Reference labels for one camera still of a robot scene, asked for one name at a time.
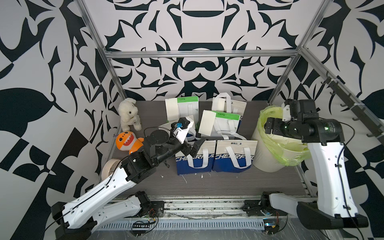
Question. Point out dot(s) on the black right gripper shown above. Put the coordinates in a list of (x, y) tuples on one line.
[(276, 129)]

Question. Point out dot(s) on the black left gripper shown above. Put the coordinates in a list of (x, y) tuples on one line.
[(185, 150)]

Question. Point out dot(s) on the white receipt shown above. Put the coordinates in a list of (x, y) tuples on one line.
[(172, 109), (207, 123)]

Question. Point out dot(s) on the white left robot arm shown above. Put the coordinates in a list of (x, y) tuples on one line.
[(80, 218)]

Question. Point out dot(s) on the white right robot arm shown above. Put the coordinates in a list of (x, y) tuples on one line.
[(334, 207)]

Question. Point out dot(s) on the blue white front left bag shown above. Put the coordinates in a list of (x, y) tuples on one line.
[(201, 163)]

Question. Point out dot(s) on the white round trash bin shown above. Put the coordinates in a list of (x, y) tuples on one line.
[(264, 161)]

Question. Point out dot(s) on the green plastic bin liner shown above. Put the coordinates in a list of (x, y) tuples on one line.
[(285, 151)]

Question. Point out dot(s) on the green white middle bag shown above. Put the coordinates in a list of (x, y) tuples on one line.
[(226, 126)]

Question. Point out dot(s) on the green white bag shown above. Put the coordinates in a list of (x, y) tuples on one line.
[(189, 106), (226, 126)]

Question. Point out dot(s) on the blue white front right bag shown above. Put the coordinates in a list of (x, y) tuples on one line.
[(234, 156)]

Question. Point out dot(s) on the green white back left bag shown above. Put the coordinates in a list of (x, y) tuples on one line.
[(189, 106)]

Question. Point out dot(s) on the white blue back right bag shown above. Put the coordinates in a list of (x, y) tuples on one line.
[(224, 103)]

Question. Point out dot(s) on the orange plush monster toy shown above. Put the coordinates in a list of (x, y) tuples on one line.
[(128, 142)]

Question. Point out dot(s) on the white plush rabbit toy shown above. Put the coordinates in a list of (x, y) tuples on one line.
[(128, 113)]

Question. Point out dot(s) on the white tape roll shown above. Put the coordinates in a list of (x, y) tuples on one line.
[(109, 168)]

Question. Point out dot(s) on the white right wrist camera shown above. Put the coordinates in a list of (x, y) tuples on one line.
[(286, 110)]

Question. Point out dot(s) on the aluminium frame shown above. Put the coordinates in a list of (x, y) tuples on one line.
[(268, 51)]

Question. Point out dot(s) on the black wall hook rail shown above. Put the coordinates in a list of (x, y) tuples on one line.
[(351, 102)]

